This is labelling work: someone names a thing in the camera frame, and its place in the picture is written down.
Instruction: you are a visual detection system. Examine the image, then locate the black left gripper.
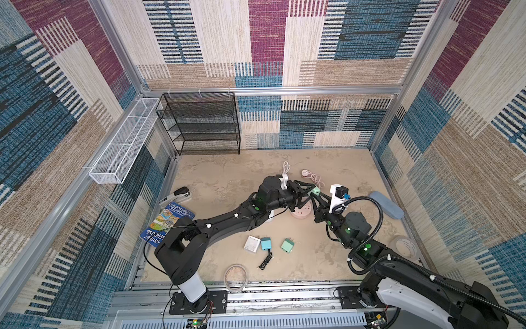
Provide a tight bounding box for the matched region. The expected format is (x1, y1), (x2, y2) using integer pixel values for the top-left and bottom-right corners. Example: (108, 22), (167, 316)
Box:
(264, 181), (314, 215)

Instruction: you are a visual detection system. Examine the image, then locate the black grey stapler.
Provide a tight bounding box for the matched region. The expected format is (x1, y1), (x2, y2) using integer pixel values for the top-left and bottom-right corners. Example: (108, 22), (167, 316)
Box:
(159, 186), (191, 208)

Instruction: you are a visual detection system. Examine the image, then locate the green charger plug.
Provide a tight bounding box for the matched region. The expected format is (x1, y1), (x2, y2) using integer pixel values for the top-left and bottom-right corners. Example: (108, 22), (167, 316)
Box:
(310, 186), (321, 195)
(281, 239), (295, 254)

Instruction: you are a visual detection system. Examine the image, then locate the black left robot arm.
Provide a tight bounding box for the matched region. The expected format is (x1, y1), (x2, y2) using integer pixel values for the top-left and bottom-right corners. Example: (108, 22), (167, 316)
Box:
(154, 175), (316, 309)

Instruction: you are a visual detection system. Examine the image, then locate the white flat charger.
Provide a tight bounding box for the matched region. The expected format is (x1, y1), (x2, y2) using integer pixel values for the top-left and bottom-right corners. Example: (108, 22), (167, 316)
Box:
(244, 236), (261, 253)

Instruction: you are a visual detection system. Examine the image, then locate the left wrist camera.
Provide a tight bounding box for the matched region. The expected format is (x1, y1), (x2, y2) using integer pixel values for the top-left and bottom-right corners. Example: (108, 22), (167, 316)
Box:
(278, 174), (289, 191)

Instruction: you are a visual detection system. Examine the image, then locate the blue grey glasses case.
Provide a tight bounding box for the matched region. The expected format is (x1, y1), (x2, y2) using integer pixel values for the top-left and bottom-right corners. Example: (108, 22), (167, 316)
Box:
(369, 191), (405, 220)

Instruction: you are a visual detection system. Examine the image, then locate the white wire mesh basket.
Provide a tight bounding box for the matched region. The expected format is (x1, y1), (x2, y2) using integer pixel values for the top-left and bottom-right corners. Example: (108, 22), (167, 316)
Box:
(89, 98), (160, 185)

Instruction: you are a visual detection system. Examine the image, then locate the black wire shelf rack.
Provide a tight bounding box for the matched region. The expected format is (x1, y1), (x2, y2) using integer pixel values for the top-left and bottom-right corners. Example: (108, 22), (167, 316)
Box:
(157, 92), (241, 156)

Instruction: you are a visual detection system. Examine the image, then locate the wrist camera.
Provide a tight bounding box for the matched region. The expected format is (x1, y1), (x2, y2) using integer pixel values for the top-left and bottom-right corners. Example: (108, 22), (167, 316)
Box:
(278, 174), (289, 191)
(329, 184), (350, 215)

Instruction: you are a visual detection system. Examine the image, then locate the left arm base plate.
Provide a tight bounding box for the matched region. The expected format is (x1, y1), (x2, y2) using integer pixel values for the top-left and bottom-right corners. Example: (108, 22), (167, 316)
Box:
(168, 290), (228, 315)

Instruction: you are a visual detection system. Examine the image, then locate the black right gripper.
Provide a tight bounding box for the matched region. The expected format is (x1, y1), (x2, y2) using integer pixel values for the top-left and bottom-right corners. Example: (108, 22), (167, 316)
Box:
(310, 191), (352, 248)

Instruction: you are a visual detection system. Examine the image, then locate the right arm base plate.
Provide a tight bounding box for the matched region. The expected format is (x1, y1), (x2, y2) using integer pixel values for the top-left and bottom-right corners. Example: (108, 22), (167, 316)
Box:
(332, 286), (398, 311)

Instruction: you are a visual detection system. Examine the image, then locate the clear coiled cable ring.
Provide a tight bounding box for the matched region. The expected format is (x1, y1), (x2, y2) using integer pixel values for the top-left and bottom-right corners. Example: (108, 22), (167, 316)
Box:
(223, 263), (249, 293)

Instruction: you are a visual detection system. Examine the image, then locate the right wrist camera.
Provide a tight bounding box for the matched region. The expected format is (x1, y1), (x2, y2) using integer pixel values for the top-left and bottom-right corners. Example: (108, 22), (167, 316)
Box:
(329, 184), (350, 215)

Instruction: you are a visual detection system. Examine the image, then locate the pink round power strip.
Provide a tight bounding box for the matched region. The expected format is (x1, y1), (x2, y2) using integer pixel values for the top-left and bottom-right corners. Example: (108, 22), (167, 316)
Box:
(291, 201), (313, 219)

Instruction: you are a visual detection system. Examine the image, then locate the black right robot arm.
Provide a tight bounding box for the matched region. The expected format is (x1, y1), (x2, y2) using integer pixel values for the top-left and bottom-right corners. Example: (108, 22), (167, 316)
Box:
(310, 191), (525, 328)

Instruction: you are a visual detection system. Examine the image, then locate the blue illustrated book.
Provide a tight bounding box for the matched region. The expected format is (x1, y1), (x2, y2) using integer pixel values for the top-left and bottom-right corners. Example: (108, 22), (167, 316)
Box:
(140, 202), (195, 248)

